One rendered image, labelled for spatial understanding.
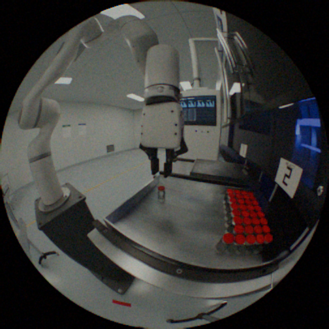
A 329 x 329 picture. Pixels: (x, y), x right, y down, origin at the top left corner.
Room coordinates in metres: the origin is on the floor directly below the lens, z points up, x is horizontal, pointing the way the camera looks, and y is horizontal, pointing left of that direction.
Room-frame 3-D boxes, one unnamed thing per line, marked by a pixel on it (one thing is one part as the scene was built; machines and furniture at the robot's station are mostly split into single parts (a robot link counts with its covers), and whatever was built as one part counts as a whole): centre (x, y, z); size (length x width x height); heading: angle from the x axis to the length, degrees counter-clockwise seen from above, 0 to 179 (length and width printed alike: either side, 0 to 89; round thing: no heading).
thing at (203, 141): (1.03, -0.36, 1.19); 0.50 x 0.19 x 0.78; 61
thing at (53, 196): (0.16, 0.48, 0.95); 0.19 x 0.19 x 0.18
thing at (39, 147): (0.19, 0.48, 1.16); 0.19 x 0.12 x 0.24; 8
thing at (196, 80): (1.06, -0.35, 2.04); 0.15 x 0.14 x 0.92; 61
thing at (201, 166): (0.43, -0.32, 0.90); 0.34 x 0.26 x 0.04; 66
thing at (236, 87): (0.56, -0.49, 1.51); 0.47 x 0.01 x 0.59; 156
